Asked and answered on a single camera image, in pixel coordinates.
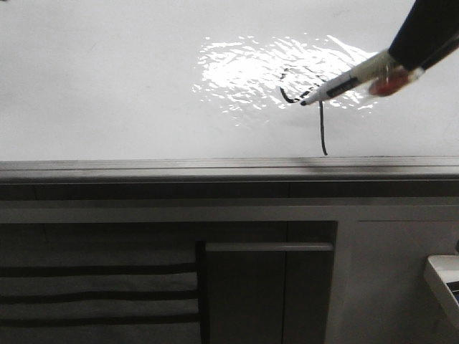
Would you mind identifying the red magnet taped to marker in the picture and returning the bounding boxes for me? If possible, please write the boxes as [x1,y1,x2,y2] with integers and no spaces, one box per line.
[368,67,425,97]

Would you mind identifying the white box with blue item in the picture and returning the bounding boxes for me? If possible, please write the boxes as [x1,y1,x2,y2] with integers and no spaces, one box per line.
[424,255,458,329]

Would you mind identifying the grey whiteboard tray rail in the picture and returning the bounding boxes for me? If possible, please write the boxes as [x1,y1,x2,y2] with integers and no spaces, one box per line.
[1,156,458,185]

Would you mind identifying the white whiteboard marker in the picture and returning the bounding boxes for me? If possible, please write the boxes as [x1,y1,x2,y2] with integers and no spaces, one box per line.
[300,49,401,106]

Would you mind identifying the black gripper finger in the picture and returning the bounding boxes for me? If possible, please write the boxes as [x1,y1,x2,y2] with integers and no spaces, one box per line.
[388,0,458,71]

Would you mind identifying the dark cabinet door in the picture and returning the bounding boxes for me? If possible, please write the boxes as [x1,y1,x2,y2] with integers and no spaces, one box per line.
[205,242,334,343]

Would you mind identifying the white whiteboard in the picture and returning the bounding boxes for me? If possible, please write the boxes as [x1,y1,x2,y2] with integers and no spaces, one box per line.
[0,0,459,163]

